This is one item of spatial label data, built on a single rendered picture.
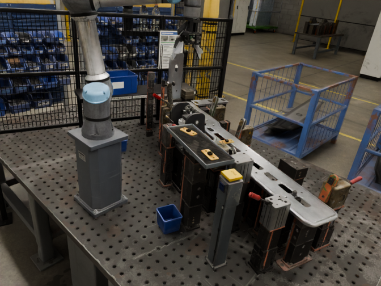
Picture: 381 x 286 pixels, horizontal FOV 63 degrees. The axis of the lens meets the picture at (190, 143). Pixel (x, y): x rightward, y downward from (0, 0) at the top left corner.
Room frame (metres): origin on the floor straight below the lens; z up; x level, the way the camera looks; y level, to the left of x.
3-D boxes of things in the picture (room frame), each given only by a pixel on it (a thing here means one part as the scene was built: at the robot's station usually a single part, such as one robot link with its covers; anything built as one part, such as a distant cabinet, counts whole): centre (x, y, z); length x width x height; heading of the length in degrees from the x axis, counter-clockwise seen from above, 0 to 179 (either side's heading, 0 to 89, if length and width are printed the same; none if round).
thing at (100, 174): (1.33, 0.44, 0.90); 0.21 x 0.21 x 0.40; 50
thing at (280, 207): (1.00, -0.36, 0.88); 0.11 x 0.10 x 0.36; 121
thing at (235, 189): (1.00, -0.17, 0.92); 0.08 x 0.08 x 0.44; 31
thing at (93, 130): (1.33, 0.44, 1.15); 0.15 x 0.15 x 0.10
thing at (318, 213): (1.58, -0.22, 1.00); 1.38 x 0.22 x 0.02; 31
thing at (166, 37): (2.52, 0.23, 1.30); 0.23 x 0.02 x 0.31; 121
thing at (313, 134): (3.77, -1.31, 0.47); 1.20 x 0.80 x 0.95; 138
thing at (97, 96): (1.34, 0.45, 1.27); 0.13 x 0.12 x 0.14; 10
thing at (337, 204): (1.18, -0.66, 0.88); 0.15 x 0.11 x 0.36; 121
